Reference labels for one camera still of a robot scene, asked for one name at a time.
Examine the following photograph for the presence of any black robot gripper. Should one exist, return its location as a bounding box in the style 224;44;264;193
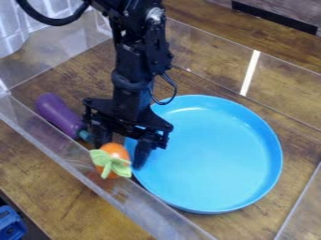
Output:
82;73;172;170

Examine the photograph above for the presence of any orange toy carrot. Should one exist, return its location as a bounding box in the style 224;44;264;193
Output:
89;142;130;179

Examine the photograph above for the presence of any purple toy eggplant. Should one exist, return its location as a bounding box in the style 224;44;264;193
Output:
34;93;90;142

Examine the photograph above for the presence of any blue plastic plate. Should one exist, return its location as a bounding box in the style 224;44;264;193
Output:
132;95;283;214

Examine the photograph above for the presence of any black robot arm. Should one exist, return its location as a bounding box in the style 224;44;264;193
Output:
82;0;172;169

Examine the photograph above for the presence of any blue object at corner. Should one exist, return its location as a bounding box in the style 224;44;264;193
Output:
0;205;27;240

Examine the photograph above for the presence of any white patterned curtain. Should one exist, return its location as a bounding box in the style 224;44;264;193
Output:
0;0;110;58

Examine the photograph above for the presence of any clear acrylic enclosure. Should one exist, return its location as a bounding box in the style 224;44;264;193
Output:
0;3;321;240

